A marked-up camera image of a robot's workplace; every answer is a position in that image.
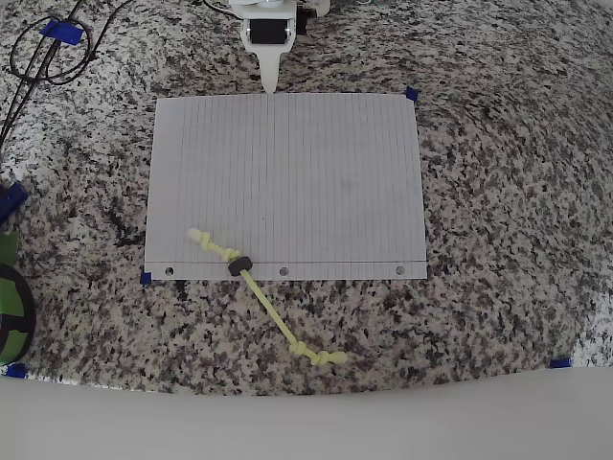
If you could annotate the white backdrop board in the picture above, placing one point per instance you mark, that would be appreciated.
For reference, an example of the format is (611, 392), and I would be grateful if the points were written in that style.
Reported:
(306, 421)

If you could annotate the lined white paper sheet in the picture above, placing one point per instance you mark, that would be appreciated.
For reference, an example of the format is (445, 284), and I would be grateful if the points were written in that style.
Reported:
(297, 182)

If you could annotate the black green camera holder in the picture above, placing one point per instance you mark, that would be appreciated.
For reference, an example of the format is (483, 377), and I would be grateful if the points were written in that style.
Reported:
(12, 306)

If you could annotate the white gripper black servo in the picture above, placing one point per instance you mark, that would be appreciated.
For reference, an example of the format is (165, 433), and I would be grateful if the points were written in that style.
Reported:
(267, 42)

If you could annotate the black hex nut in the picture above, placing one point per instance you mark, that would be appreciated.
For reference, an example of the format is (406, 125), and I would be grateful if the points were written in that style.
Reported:
(239, 266)

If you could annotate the green tape piece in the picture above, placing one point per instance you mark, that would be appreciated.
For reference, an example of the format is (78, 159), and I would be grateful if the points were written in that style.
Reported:
(7, 246)

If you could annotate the blue tape piece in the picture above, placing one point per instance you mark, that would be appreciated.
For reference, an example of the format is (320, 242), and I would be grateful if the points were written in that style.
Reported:
(62, 31)
(413, 93)
(146, 278)
(14, 370)
(559, 363)

